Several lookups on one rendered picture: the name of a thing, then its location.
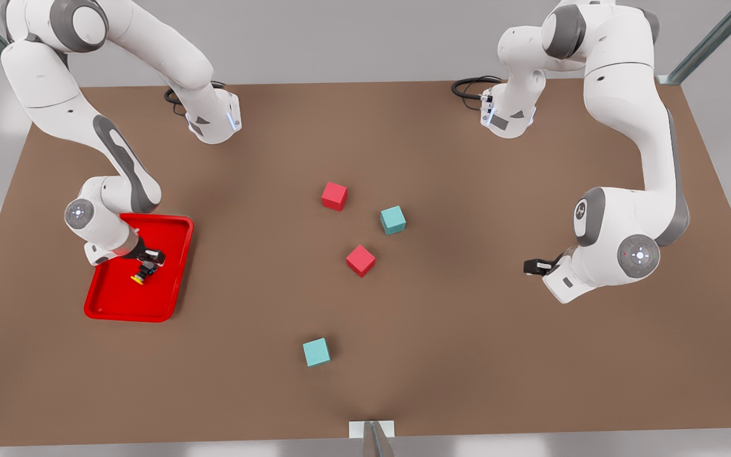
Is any black cable loop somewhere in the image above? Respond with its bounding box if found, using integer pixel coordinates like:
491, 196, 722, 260
451, 76, 506, 112
163, 81, 228, 119

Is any red cube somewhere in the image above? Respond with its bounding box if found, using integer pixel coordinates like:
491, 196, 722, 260
320, 182, 349, 212
345, 244, 377, 278

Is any red plastic tray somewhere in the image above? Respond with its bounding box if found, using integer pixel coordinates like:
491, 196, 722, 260
83, 213, 195, 324

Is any teal cube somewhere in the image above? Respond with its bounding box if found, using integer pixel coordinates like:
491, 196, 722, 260
302, 337, 333, 369
379, 205, 407, 237

